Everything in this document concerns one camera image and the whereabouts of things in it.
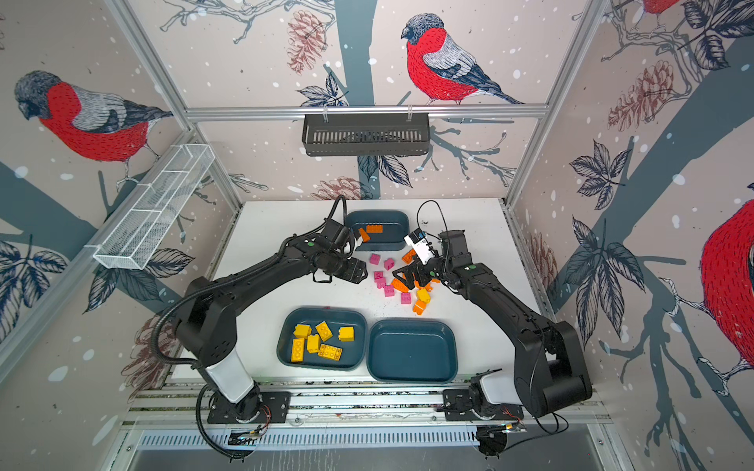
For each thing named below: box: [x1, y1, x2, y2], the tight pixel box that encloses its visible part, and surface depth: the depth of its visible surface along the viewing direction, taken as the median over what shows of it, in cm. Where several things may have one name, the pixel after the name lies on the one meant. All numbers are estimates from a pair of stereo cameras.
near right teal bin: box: [366, 317, 459, 384], surface depth 83 cm
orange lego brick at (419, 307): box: [412, 299, 428, 316], surface depth 92 cm
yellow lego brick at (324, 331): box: [315, 319, 334, 342], surface depth 87 cm
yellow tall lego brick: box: [307, 333, 320, 354], surface depth 84 cm
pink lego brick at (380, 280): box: [374, 270, 387, 289], surface depth 98 cm
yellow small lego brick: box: [417, 287, 431, 304], surface depth 94 cm
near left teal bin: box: [275, 306, 369, 371], surface depth 85 cm
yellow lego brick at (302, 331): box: [293, 323, 313, 339], surface depth 87 cm
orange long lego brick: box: [366, 224, 384, 234], surface depth 113 cm
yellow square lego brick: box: [338, 325, 355, 343], surface depth 86 cm
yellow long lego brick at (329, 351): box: [317, 343, 344, 363], surface depth 83 cm
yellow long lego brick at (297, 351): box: [290, 337, 306, 363], surface depth 85 cm
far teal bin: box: [374, 209, 411, 252], surface depth 113 cm
